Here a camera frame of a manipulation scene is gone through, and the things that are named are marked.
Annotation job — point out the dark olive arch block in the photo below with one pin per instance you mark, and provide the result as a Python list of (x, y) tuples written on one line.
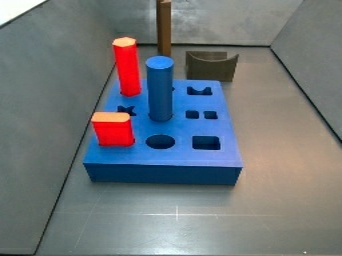
[(210, 65)]

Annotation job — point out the blue cylinder peg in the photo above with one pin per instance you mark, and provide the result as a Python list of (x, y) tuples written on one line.
[(159, 85)]

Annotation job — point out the red rounded block peg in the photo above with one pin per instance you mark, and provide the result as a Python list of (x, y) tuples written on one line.
[(112, 128)]

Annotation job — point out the blue shape sorter board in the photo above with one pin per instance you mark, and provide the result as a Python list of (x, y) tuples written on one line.
[(188, 150)]

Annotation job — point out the brown arch peg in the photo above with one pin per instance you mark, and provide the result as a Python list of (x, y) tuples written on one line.
[(163, 26)]

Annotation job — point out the red hexagonal peg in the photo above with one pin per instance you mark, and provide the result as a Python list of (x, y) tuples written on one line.
[(127, 64)]

